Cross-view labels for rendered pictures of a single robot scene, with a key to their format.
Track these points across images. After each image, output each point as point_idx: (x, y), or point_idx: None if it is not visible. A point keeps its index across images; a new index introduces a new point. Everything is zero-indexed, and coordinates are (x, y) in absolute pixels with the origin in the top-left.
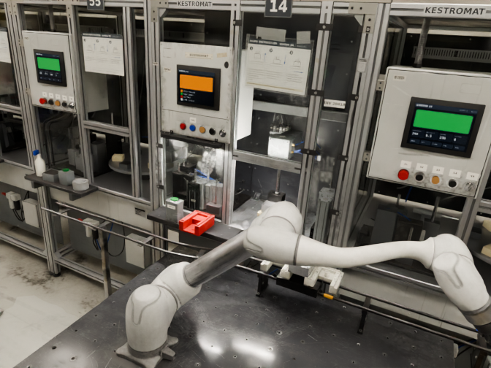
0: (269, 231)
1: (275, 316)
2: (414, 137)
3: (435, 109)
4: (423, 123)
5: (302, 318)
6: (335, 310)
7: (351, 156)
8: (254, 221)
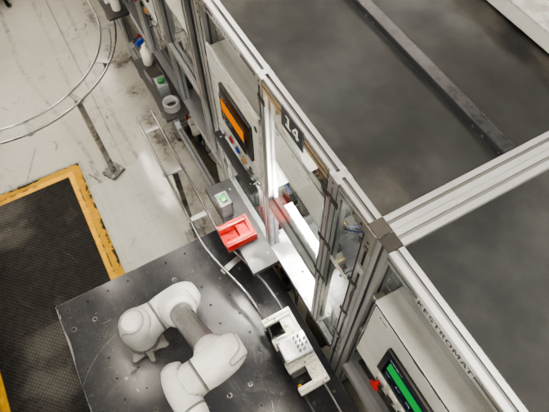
0: (173, 387)
1: (261, 364)
2: (386, 376)
3: (403, 382)
4: (394, 378)
5: (283, 381)
6: (321, 390)
7: (350, 318)
8: (198, 342)
